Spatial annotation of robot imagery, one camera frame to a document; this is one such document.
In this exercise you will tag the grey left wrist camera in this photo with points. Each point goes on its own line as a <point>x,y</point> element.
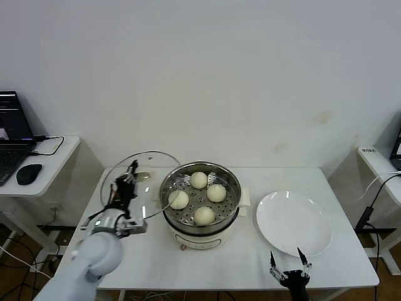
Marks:
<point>133,227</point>

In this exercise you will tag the black open laptop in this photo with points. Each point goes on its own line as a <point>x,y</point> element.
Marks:
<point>12,125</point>

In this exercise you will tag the white round plate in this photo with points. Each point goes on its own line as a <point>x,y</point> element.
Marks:
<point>291,222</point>

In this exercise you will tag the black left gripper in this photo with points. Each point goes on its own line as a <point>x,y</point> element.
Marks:
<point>123,194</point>

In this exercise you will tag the white steamed baozi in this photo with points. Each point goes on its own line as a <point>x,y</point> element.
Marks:
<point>216,192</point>
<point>179,200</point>
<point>199,180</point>
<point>204,216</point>

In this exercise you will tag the cream electric cooker base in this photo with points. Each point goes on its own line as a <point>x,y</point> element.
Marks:
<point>203,241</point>

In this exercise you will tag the black computer mouse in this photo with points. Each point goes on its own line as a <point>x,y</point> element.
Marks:
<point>29,174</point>

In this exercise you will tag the small printed label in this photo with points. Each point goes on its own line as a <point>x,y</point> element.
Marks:
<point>368,150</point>

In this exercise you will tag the round glass pot lid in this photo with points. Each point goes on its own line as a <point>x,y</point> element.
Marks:
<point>150,194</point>

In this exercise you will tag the perforated steel steamer basket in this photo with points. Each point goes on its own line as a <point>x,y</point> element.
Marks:
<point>228,207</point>

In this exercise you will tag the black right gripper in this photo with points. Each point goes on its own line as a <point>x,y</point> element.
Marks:
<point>297,285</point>

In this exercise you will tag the dark laptop with lit screen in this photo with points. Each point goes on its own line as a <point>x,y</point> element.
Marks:
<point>396,147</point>

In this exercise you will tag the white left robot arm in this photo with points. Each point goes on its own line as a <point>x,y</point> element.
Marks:
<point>97,257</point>

